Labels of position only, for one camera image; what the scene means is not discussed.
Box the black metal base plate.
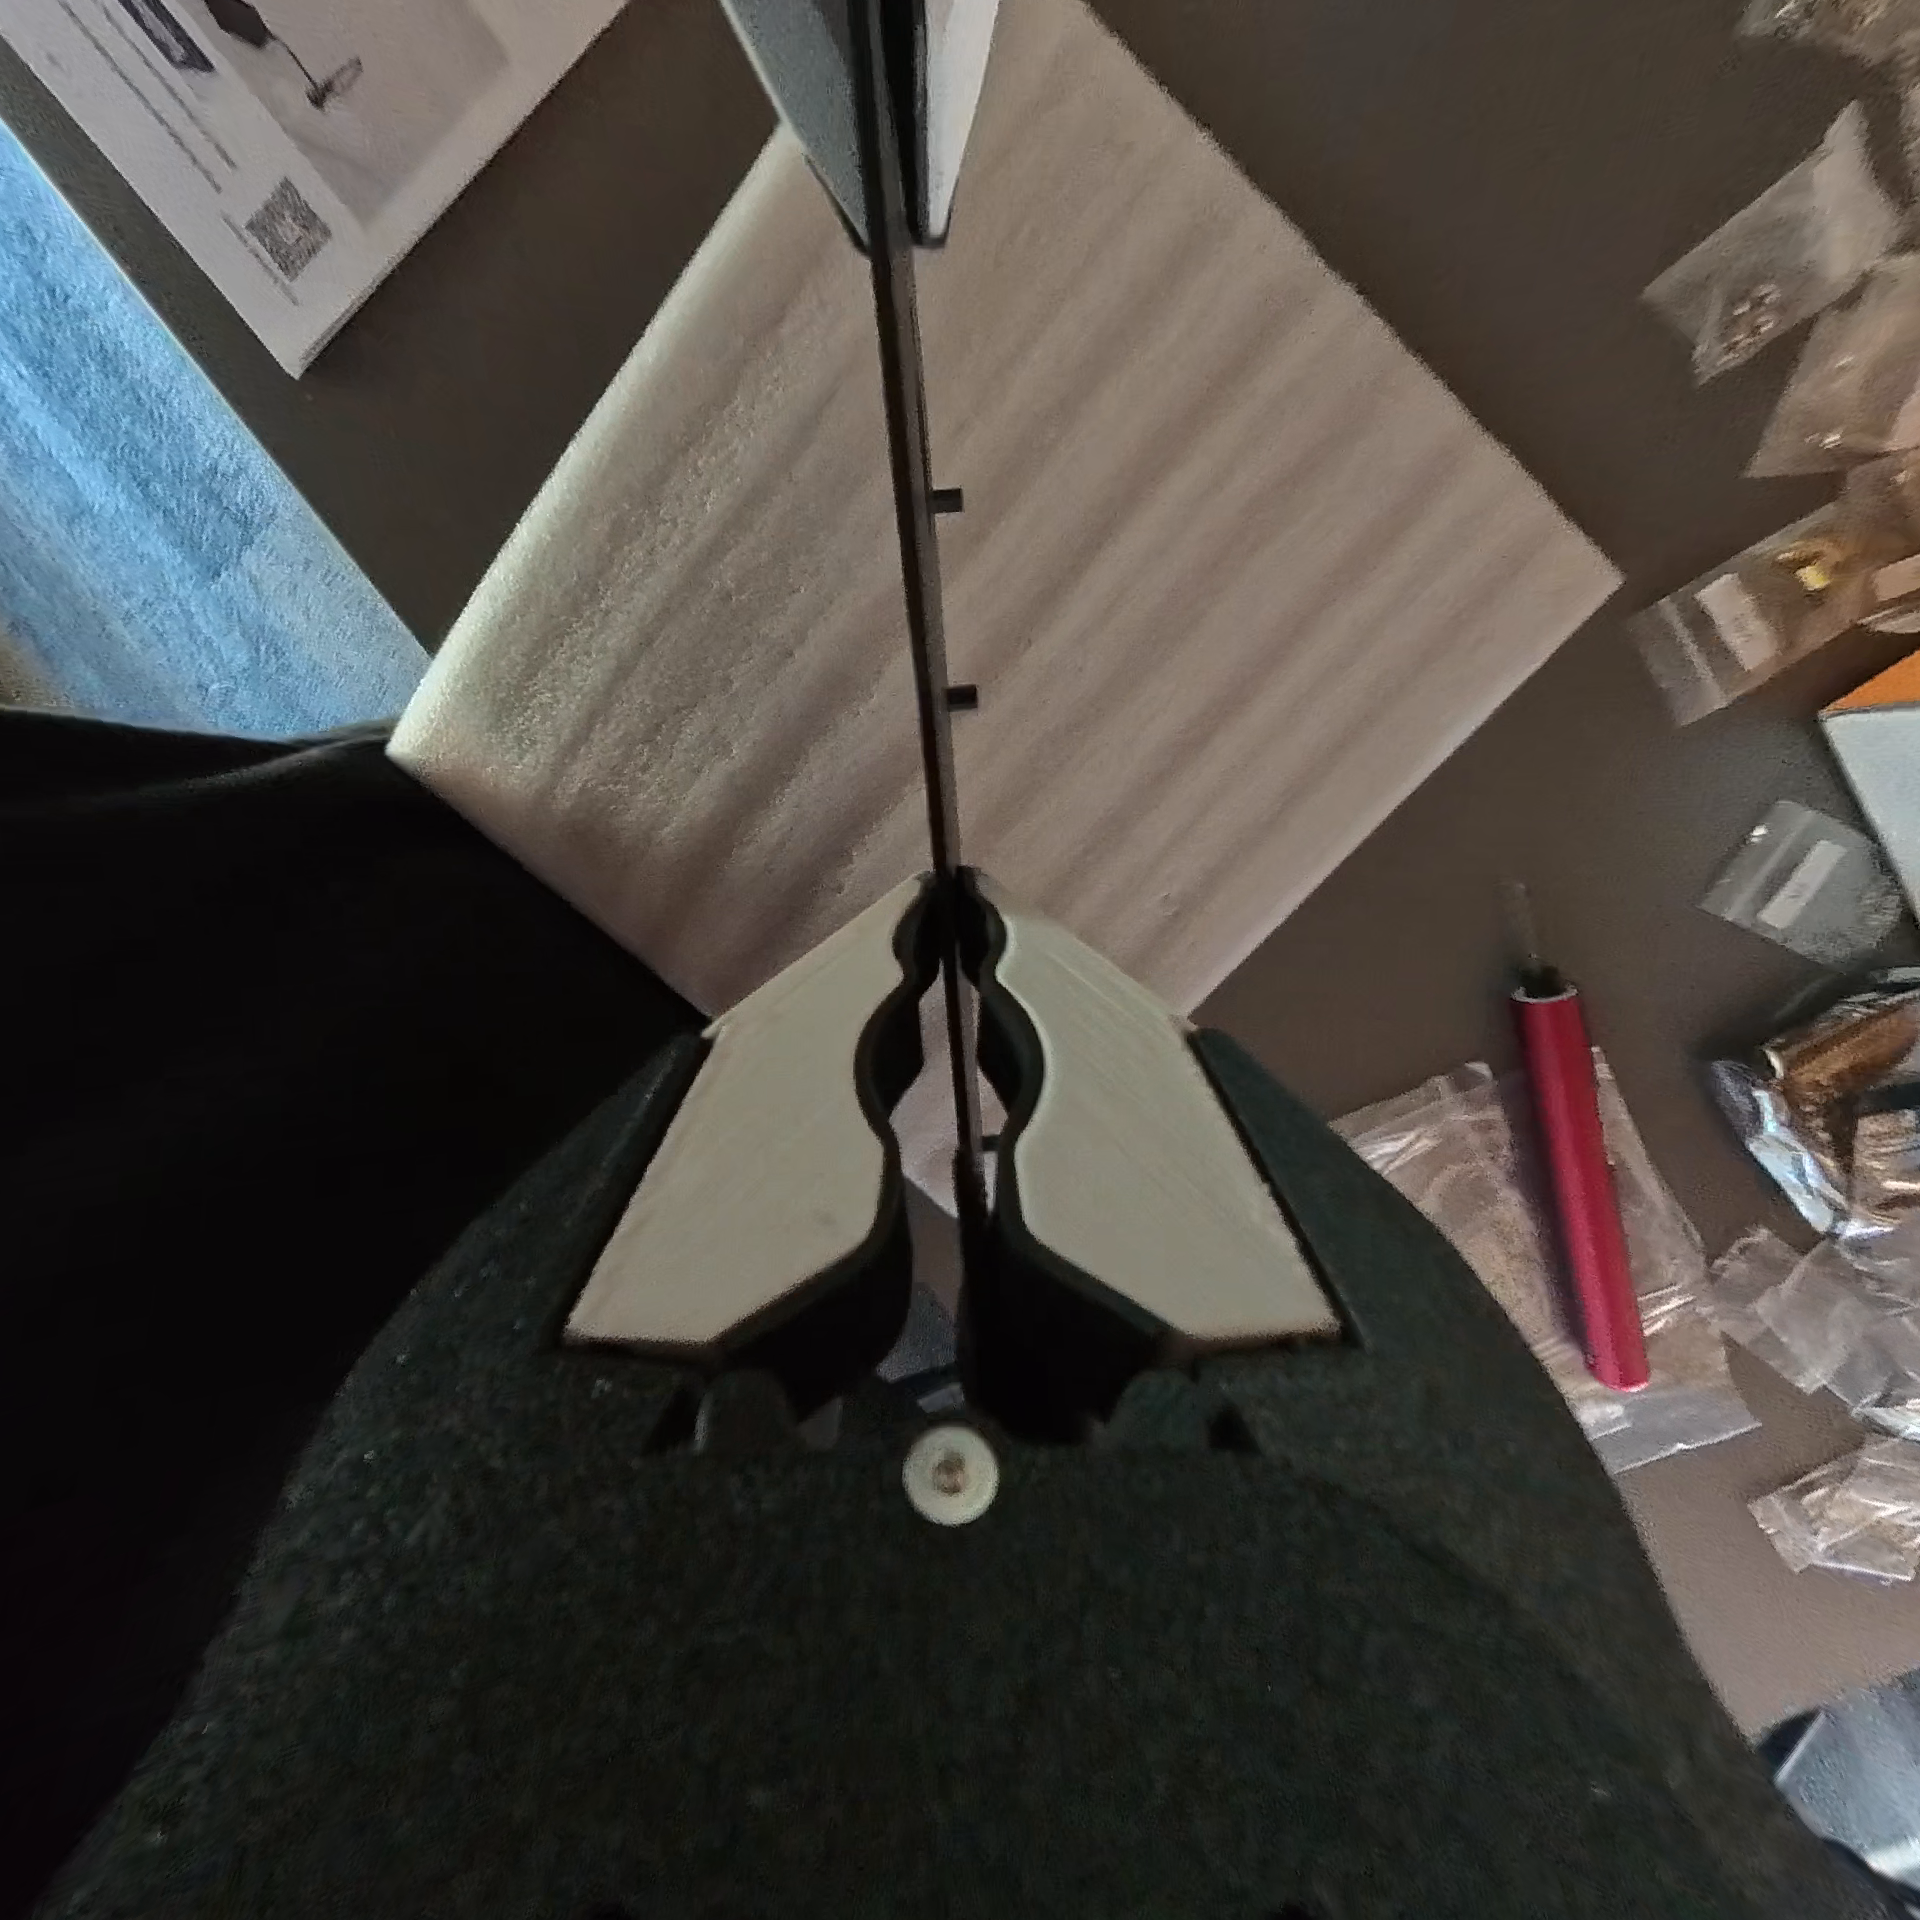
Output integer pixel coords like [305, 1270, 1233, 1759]
[848, 0, 999, 1202]

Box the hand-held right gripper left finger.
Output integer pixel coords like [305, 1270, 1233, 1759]
[557, 874, 945, 1365]

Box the clear plastic bag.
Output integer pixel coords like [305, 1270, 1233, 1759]
[1698, 800, 1899, 966]

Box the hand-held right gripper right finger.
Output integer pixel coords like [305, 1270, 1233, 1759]
[957, 871, 1349, 1367]

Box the instruction booklet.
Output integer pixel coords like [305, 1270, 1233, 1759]
[0, 0, 632, 381]

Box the person's black top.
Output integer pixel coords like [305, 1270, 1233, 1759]
[0, 704, 706, 1920]

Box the pile of small hardware bags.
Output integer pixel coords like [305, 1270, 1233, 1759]
[1327, 0, 1920, 1584]

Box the silver foil bag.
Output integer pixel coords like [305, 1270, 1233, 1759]
[1706, 991, 1920, 1239]

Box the red screwdriver handle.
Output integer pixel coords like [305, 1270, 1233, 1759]
[1499, 882, 1653, 1395]

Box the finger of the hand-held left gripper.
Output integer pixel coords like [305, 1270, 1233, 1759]
[720, 0, 879, 251]
[896, 0, 1003, 251]

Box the orange white cardboard box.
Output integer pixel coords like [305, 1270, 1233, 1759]
[1815, 681, 1920, 918]

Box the white foam sheet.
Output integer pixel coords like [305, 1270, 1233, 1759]
[386, 119, 1630, 1022]

